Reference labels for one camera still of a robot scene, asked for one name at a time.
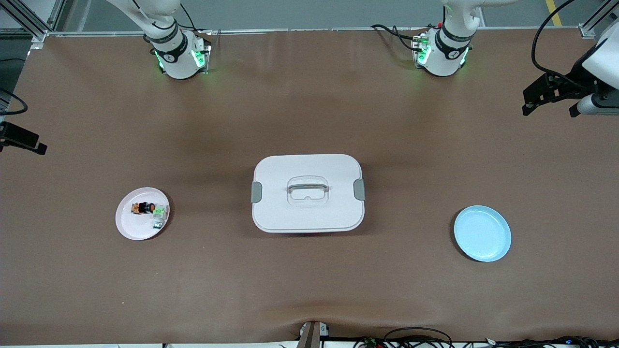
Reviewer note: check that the pink round plate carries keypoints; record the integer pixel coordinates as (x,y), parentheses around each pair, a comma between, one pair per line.
(130,228)

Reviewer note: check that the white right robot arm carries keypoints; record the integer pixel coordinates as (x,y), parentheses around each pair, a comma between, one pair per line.
(176,58)

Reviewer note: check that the aluminium corner frame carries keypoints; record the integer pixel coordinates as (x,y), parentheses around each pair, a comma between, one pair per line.
(587,31)
(38,35)

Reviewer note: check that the long thin aluminium rail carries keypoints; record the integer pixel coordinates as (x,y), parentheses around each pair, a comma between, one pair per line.
(290,30)

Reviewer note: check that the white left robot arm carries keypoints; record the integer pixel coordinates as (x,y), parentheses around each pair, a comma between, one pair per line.
(442,58)

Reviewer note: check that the orange and black push-button switch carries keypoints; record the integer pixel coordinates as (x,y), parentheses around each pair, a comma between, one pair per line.
(145,209)

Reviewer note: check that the white lidded storage box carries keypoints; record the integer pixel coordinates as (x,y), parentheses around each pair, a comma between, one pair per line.
(309,212)

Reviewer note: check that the short aluminium profile rail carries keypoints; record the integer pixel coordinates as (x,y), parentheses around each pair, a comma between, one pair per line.
(309,338)

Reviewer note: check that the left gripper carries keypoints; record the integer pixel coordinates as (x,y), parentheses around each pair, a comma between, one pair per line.
(576,77)

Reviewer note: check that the light blue round plate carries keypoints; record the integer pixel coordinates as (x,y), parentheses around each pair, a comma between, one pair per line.
(483,234)

